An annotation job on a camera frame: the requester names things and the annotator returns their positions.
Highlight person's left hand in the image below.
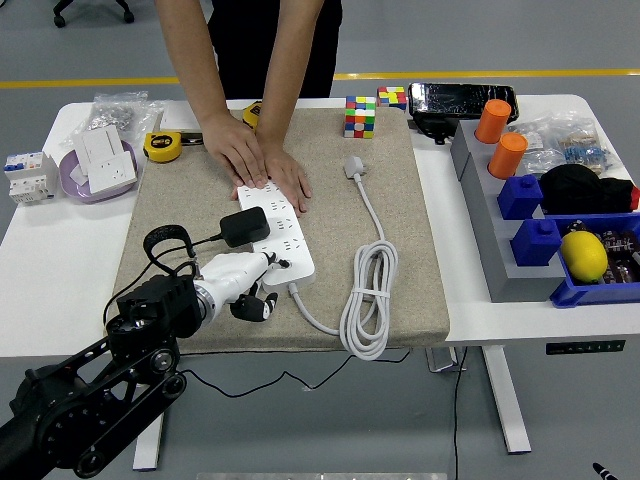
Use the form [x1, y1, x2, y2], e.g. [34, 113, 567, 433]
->
[230, 141, 314, 218]

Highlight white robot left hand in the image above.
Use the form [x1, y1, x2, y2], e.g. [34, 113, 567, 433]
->
[198, 250, 294, 322]

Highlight person's right hand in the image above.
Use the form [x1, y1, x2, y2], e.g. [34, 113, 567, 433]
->
[202, 112, 271, 190]

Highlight black plug adapter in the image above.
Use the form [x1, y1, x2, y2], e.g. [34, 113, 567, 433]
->
[219, 206, 272, 249]

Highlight white power strip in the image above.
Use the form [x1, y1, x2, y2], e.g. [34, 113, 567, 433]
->
[235, 180, 316, 290]

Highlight thin black adapter cord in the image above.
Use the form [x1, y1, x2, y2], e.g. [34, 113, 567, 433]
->
[177, 233, 412, 399]

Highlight small yellow tape measure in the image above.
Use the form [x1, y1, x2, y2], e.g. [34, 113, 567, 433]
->
[242, 99, 264, 129]

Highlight beige mat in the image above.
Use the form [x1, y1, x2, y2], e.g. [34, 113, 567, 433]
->
[103, 106, 451, 357]

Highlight large yellow tape measure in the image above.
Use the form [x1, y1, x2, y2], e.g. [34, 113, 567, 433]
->
[143, 130, 184, 164]

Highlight large Rubik's cube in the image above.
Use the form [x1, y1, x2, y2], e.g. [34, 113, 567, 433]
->
[342, 94, 378, 140]

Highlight person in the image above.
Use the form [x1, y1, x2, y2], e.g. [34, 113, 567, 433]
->
[207, 0, 344, 100]

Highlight white table leg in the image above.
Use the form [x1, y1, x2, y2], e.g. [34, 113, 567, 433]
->
[482, 346, 532, 455]
[132, 409, 174, 471]

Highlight clear bag of screws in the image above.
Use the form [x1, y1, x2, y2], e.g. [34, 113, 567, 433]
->
[88, 89, 166, 146]

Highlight black table control panel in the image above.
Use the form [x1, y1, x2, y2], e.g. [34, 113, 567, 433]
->
[545, 339, 627, 356]

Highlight small Rubik's cube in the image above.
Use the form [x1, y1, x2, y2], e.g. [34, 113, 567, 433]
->
[376, 85, 408, 112]

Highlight black holder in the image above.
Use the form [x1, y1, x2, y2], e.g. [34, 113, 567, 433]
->
[408, 114, 458, 146]

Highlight purple bowl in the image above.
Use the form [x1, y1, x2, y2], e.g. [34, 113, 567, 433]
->
[58, 138, 139, 205]

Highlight small grey peg base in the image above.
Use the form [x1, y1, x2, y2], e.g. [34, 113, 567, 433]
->
[449, 119, 500, 184]

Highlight blue storage bin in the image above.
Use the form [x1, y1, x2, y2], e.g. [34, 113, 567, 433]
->
[548, 212, 640, 310]

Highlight black foil wrapped box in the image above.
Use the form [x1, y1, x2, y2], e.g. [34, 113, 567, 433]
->
[407, 81, 519, 125]

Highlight grey under-table box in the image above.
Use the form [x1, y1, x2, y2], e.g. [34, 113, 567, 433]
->
[425, 347, 469, 374]

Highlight white circuit breaker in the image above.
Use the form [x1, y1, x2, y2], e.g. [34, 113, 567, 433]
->
[3, 149, 60, 206]

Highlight orange cylinder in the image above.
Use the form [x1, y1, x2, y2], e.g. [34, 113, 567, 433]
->
[487, 131, 529, 180]
[473, 98, 513, 145]

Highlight dark capacitors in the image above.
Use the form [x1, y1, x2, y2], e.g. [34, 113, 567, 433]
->
[598, 227, 640, 286]

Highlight yellow lemon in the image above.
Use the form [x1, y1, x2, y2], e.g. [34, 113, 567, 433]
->
[558, 230, 609, 285]

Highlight black office chair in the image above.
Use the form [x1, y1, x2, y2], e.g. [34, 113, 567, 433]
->
[52, 0, 136, 29]

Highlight long grey peg base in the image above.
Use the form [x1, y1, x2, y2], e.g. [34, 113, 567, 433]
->
[457, 149, 568, 305]

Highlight blue block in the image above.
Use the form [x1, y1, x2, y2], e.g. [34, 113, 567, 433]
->
[496, 173, 544, 221]
[508, 218, 564, 269]

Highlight clear bag of small parts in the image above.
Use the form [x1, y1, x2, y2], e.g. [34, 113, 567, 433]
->
[508, 119, 550, 175]

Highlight black cloth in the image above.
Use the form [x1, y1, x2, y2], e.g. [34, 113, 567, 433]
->
[537, 163, 637, 216]

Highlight clear bag of resistors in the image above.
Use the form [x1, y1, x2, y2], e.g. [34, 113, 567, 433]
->
[543, 110, 625, 177]

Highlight white power strip cable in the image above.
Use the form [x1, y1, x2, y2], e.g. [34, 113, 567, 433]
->
[286, 154, 400, 361]

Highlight white wall switch plate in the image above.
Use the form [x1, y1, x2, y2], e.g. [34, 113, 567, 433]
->
[159, 99, 202, 132]

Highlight white wall socket panel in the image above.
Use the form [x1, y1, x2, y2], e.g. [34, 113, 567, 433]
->
[85, 149, 139, 195]

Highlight white switch panel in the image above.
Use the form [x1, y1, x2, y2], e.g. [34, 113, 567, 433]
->
[71, 123, 126, 174]

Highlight black hanging cable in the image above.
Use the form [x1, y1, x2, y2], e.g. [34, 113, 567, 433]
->
[452, 347, 470, 480]

